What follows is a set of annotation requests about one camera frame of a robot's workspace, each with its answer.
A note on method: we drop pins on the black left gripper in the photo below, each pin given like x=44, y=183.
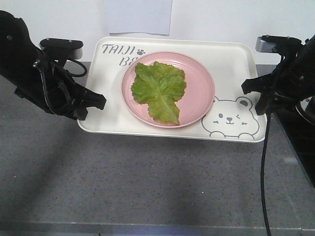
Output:
x=48, y=83

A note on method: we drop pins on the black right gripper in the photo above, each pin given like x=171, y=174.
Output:
x=285, y=86

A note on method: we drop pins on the pink round plate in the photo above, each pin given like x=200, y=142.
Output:
x=199, y=93

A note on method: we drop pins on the green lettuce leaf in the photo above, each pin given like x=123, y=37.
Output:
x=159, y=86

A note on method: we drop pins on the cream bear serving tray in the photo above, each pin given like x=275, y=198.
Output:
x=232, y=116

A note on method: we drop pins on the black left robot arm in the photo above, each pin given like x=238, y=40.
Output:
x=14, y=42

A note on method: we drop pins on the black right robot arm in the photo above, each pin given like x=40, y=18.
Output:
x=309, y=49

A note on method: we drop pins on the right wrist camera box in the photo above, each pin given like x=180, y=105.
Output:
x=276, y=44

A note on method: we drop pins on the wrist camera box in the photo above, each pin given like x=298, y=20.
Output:
x=276, y=44
x=57, y=48

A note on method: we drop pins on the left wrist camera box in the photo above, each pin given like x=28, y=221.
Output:
x=57, y=48

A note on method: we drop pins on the white paper sheet on wall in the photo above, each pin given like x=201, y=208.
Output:
x=138, y=16

